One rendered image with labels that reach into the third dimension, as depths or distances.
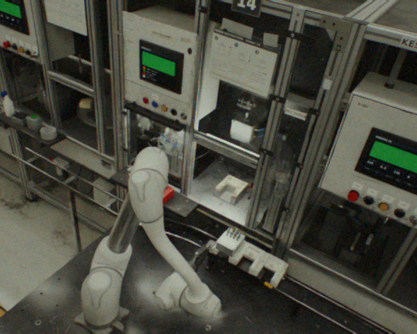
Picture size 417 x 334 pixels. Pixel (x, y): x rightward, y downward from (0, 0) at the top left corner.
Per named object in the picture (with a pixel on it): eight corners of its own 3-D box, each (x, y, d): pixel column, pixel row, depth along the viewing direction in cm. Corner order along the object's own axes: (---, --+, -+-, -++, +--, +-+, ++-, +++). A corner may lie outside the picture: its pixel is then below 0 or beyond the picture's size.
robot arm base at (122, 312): (109, 348, 171) (108, 342, 168) (73, 321, 180) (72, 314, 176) (136, 317, 184) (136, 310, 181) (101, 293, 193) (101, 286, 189)
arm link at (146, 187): (166, 221, 142) (168, 197, 153) (155, 183, 131) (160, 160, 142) (130, 224, 143) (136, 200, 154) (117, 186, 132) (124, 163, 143)
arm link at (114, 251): (84, 283, 184) (95, 248, 202) (117, 291, 188) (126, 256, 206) (132, 163, 142) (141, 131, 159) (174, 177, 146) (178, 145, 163)
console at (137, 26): (121, 101, 208) (117, 12, 180) (154, 84, 228) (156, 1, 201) (186, 129, 192) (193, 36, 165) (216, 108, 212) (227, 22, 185)
